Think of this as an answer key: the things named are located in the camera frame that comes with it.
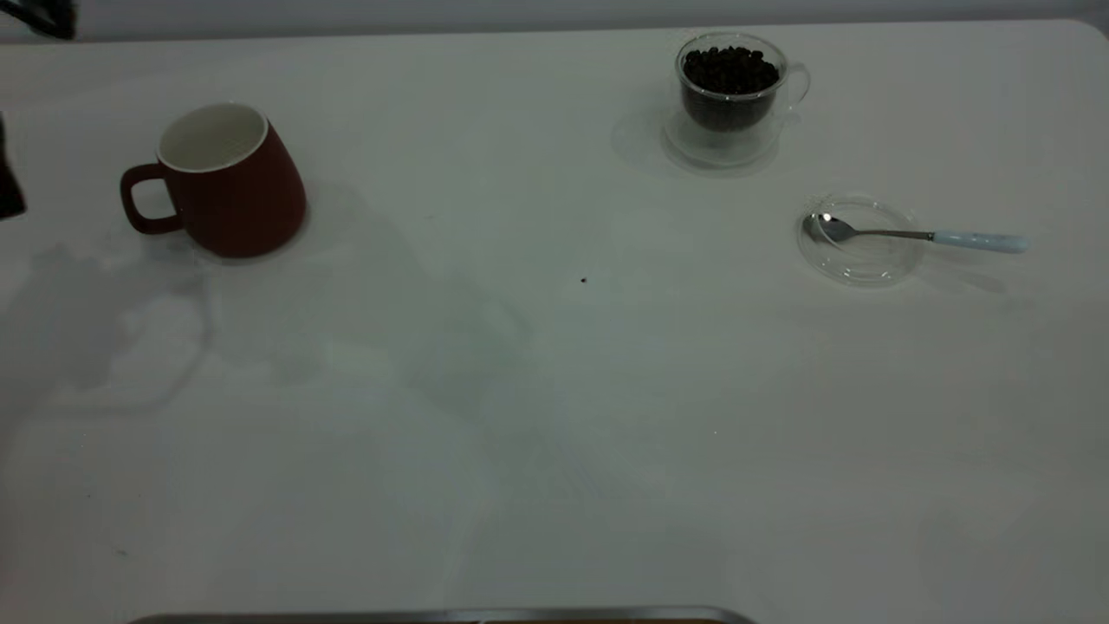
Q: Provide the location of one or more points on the clear round glass dish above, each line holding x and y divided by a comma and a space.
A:
866, 265

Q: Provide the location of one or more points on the clear glass cup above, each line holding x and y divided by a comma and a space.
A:
719, 149

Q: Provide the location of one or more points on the dark coffee beans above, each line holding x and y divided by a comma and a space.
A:
730, 74

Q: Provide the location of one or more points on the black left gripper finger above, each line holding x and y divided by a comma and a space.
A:
43, 13
7, 182

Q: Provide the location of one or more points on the red ceramic mug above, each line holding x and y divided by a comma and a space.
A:
243, 208

